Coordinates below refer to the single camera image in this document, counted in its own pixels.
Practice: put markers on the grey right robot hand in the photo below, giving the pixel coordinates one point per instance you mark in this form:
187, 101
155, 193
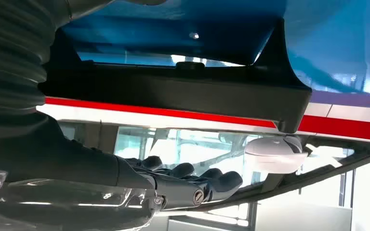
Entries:
60, 165

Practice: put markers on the blue metal shelf rack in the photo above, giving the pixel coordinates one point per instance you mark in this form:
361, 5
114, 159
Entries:
331, 38

